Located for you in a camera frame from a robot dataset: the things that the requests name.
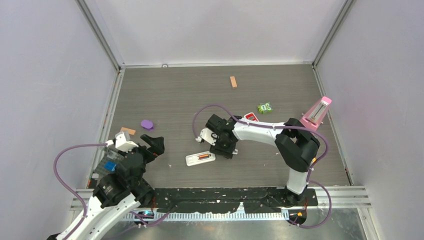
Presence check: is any orange battery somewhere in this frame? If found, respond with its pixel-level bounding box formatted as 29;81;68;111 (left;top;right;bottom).
197;153;210;160

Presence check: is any small white remote control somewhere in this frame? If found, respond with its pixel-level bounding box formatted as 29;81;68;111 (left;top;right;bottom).
185;151;216;167

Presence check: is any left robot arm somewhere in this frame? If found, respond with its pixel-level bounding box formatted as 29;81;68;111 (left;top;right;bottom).
48;131;165;240

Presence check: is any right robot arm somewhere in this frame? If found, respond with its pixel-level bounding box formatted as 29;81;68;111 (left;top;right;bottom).
205;114;321;205

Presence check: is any purple round disc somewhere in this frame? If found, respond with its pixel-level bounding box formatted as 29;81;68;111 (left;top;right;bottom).
140;119;154;131

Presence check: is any small wooden block left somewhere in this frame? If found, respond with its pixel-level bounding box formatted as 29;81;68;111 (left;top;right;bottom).
120;127;136;136

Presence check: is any green monster cube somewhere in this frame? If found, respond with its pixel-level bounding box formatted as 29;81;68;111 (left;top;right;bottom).
257;102;273;114

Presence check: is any blue lego brick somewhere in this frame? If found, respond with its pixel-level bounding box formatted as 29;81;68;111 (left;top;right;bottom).
103;161;117;172

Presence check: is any grey lego baseplate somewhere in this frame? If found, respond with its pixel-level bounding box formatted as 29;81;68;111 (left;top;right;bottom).
93;147;124;178

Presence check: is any pink metronome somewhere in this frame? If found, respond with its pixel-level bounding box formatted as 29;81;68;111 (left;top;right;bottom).
300;96;332;131

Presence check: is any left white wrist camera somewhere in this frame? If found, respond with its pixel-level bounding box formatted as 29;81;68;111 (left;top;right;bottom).
105;130;139;153

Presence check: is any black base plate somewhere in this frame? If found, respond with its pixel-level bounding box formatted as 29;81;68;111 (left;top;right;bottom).
155;187;318;214

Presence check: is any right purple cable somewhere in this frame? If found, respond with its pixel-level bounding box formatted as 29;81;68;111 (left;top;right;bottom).
192;104;333;230

